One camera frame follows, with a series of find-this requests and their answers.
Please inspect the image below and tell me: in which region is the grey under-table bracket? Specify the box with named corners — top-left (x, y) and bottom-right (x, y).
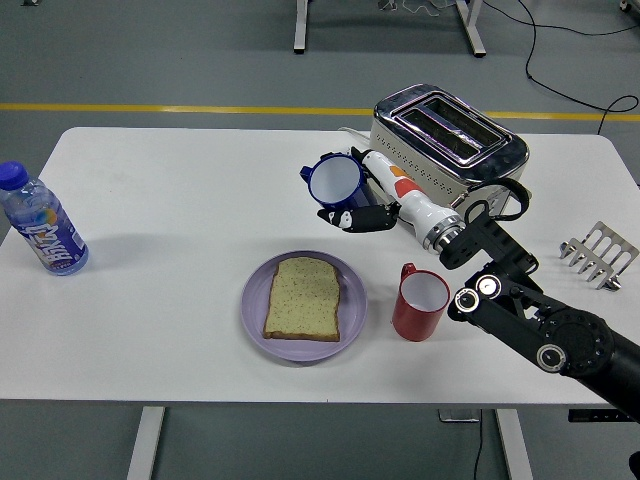
top-left (438, 408), bottom-right (481, 424)

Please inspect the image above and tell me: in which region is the black looped floor cable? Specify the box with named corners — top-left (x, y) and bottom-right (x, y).
top-left (514, 0), bottom-right (640, 136)

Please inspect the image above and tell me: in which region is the white background desk leg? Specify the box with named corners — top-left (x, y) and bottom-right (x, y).
top-left (292, 0), bottom-right (310, 55)
top-left (454, 0), bottom-right (487, 58)

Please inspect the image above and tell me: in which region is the clear bottle with purple cap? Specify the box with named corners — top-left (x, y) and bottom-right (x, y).
top-left (0, 160), bottom-right (90, 277)

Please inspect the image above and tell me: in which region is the purple round plate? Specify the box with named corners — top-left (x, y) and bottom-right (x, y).
top-left (240, 249), bottom-right (369, 363)

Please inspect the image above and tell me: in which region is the blue enamel cup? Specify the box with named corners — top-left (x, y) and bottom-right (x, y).
top-left (299, 153), bottom-right (381, 211)

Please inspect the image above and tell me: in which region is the cream chrome toaster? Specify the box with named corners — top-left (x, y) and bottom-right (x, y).
top-left (368, 83), bottom-right (531, 236)

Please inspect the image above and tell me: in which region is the red enamel cup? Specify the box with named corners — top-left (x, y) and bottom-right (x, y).
top-left (391, 261), bottom-right (451, 343)

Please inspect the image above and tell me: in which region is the thin black hanging cable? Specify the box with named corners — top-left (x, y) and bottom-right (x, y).
top-left (472, 409), bottom-right (485, 480)

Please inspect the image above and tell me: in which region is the silver metal toast rack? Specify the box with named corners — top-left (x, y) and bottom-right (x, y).
top-left (558, 220), bottom-right (640, 291)

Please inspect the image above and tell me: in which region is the black straight floor cable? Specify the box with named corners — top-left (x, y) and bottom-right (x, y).
top-left (482, 0), bottom-right (640, 37)

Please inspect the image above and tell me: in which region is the toast bread slice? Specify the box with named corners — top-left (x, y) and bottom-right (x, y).
top-left (262, 256), bottom-right (342, 344)

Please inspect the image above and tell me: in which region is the white table leg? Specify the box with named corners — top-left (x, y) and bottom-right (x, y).
top-left (125, 406), bottom-right (166, 480)
top-left (494, 408), bottom-right (534, 480)

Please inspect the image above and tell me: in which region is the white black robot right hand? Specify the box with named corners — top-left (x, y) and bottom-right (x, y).
top-left (317, 146), bottom-right (459, 244)

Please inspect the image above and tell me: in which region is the white toaster cord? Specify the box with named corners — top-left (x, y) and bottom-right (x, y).
top-left (337, 126), bottom-right (372, 149)

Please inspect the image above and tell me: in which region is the white floor cable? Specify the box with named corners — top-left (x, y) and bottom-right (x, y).
top-left (377, 0), bottom-right (456, 16)

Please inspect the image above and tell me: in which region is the black table control panel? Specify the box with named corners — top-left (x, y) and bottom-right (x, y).
top-left (568, 408), bottom-right (636, 424)

